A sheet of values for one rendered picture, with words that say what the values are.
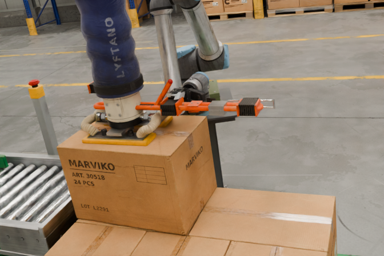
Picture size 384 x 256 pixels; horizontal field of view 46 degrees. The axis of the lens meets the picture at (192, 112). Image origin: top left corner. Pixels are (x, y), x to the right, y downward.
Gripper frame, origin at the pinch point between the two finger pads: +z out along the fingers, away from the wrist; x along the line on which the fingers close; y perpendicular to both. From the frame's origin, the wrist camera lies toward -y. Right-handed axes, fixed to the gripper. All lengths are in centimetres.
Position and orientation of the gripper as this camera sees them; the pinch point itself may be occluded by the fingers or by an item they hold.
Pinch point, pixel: (178, 106)
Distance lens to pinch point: 200.3
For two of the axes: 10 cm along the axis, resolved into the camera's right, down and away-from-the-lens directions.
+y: -9.3, -0.1, 3.7
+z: -3.5, 3.9, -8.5
